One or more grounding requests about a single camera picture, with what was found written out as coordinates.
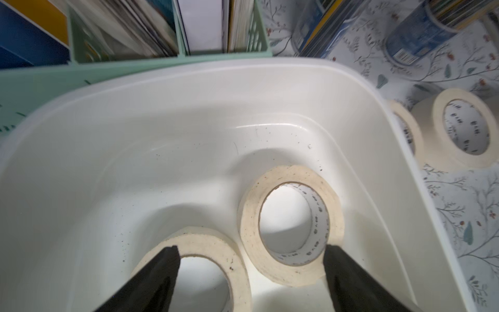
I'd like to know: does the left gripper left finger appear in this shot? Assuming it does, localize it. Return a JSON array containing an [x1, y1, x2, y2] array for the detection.
[[96, 246, 181, 311]]

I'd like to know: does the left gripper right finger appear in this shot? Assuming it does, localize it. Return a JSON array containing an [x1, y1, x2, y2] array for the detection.
[[323, 245, 421, 312]]

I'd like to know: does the cream masking tape roll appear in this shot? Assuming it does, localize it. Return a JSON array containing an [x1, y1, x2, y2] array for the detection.
[[390, 100, 425, 168], [411, 88, 498, 172], [131, 226, 253, 311], [237, 165, 345, 287]]

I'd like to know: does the white plastic storage box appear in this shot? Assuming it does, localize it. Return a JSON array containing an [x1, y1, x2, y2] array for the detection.
[[1, 58, 475, 311]]

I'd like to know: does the floral table mat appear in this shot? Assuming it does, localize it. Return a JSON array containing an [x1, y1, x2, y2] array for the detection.
[[257, 0, 499, 312]]

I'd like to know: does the mint green file organizer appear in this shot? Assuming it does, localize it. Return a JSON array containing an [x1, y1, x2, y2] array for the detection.
[[1, 1, 272, 137]]

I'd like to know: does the left blue-capped pencil tube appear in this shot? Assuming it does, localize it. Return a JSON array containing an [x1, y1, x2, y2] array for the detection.
[[291, 0, 370, 59]]

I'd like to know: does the blue-capped pencil tube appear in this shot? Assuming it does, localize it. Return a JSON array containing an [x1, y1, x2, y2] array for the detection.
[[384, 1, 498, 66], [291, 0, 370, 59]]

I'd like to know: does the white binder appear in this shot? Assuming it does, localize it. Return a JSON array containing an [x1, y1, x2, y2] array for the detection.
[[174, 0, 225, 55]]

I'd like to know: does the right blue-capped pencil tube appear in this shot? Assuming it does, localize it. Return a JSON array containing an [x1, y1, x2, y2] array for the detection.
[[384, 1, 498, 66]]

